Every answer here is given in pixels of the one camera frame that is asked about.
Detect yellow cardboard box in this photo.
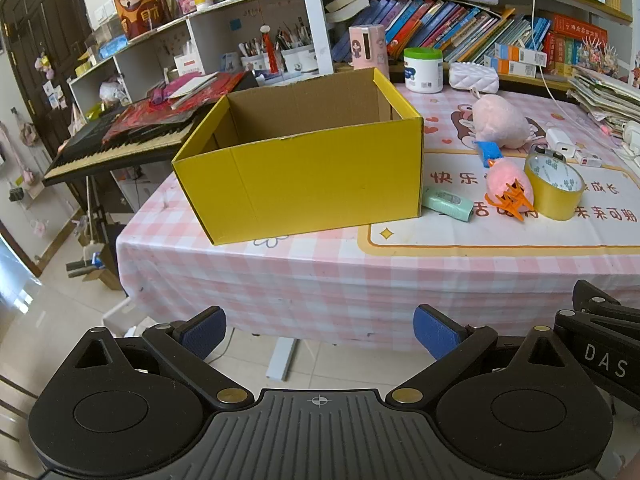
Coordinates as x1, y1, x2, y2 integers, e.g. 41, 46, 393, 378
171, 66, 426, 247

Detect grey rolled sheet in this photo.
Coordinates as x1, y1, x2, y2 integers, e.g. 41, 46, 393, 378
380, 0, 501, 9

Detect red paper stack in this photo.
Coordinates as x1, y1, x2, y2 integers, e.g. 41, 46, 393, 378
102, 72, 246, 143

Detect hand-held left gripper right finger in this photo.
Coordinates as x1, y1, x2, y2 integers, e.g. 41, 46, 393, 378
387, 304, 596, 413

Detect white jar green lid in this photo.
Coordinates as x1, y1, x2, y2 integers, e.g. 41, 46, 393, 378
403, 47, 445, 94

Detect pink rectangular device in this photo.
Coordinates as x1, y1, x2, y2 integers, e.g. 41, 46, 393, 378
348, 24, 391, 70

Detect white booklet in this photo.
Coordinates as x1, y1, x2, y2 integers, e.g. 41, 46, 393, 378
165, 72, 221, 98

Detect white table leg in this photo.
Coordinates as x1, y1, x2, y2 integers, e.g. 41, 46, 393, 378
265, 337, 301, 382

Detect white quilted pouch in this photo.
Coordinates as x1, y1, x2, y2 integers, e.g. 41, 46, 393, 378
448, 61, 501, 95

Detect black keyboard stand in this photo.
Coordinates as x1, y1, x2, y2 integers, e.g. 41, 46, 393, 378
67, 175, 126, 281

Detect red hanging tassel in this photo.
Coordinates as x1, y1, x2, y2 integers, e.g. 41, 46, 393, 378
260, 25, 278, 73

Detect white cable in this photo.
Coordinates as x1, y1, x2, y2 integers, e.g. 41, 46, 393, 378
527, 0, 581, 106

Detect small white blue carton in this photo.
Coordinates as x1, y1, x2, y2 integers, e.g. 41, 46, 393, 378
495, 42, 547, 66
483, 57, 541, 77

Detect printed cartoon desk mat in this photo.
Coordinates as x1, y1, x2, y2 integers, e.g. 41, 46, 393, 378
357, 90, 640, 261

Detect pink hanging bag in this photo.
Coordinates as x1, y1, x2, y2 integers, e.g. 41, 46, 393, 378
17, 110, 41, 148

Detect dark wooden door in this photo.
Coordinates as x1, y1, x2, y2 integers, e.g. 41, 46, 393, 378
0, 0, 108, 171

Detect white shelf unit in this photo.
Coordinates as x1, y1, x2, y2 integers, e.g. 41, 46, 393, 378
67, 0, 321, 111

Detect flat cardboard box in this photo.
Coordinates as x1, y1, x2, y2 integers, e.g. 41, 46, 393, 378
65, 242, 123, 291

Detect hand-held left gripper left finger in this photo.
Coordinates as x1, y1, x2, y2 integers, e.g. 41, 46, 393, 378
55, 305, 256, 413

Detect large pink plush toy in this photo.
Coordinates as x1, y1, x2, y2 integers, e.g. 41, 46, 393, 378
470, 94, 535, 150

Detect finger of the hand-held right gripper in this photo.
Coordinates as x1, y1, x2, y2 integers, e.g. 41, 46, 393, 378
552, 310, 640, 341
572, 280, 640, 323

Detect black electronic keyboard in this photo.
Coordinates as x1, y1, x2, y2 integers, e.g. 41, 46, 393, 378
42, 71, 258, 188

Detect small pink plush chick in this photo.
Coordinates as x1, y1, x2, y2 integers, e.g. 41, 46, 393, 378
482, 160, 536, 224

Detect white pen cup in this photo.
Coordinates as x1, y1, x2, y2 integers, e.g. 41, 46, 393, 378
277, 20, 319, 75
239, 37, 271, 73

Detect yellow tape roll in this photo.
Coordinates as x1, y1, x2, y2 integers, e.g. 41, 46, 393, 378
523, 152, 585, 222

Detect mint green tissue pack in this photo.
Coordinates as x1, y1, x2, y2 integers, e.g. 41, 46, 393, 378
421, 186, 475, 222

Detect row of red books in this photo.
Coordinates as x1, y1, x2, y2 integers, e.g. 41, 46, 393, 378
542, 14, 608, 78

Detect white box red label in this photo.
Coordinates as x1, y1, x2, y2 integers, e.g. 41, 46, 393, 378
174, 52, 206, 75

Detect white plastic bag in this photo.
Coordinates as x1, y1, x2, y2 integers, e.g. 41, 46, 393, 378
99, 80, 132, 106

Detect white shelf post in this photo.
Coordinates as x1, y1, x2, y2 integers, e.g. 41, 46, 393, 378
300, 0, 335, 73

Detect white power adapter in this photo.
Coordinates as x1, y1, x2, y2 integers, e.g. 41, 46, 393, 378
544, 127, 581, 158

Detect row of colourful books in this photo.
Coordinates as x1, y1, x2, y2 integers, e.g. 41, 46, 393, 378
330, 0, 553, 66

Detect blue tissue packet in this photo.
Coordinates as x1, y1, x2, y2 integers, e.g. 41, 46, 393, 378
97, 37, 132, 58

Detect stack of loose papers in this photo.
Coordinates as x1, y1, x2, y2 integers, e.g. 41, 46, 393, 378
567, 62, 640, 133

